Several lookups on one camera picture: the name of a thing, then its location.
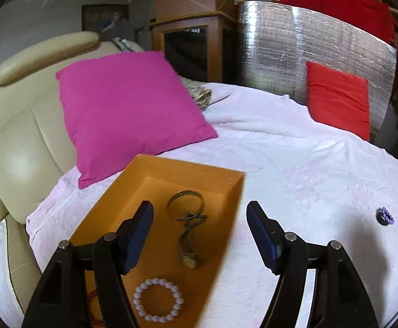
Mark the purple bead bracelet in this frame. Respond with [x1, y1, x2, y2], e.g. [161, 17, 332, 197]
[375, 206, 395, 226]

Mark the red bead bracelet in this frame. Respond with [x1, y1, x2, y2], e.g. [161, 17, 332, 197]
[86, 288, 106, 327]

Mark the white bead bracelet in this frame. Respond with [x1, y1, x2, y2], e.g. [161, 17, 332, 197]
[132, 277, 185, 323]

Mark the orange cardboard box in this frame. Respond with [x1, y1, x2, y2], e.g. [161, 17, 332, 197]
[71, 155, 244, 327]

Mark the magenta pillow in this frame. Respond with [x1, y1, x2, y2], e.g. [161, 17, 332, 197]
[56, 51, 217, 189]

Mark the beige leather sofa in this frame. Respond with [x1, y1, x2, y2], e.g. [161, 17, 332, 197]
[0, 32, 121, 314]

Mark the white towel on sofa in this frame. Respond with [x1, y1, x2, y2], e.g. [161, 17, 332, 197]
[0, 219, 24, 327]

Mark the red small pillow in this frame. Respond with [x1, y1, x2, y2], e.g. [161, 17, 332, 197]
[306, 61, 370, 141]

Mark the silver foil insulation sheet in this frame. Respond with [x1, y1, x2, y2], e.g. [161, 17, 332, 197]
[240, 1, 397, 141]

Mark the wooden pillar cabinet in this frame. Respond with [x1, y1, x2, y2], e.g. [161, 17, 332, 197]
[151, 0, 240, 84]

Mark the red cloth on railing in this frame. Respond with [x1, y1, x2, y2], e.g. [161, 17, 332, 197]
[280, 0, 395, 44]

